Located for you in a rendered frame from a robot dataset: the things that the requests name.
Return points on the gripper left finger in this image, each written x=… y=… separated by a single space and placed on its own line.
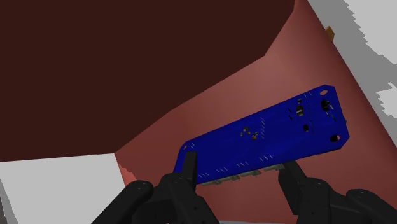
x=173 y=198

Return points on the small orange block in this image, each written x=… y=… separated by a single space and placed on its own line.
x=329 y=32

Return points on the blue circuit board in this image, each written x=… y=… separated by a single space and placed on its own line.
x=266 y=139

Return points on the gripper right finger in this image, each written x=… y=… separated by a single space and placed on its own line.
x=313 y=198

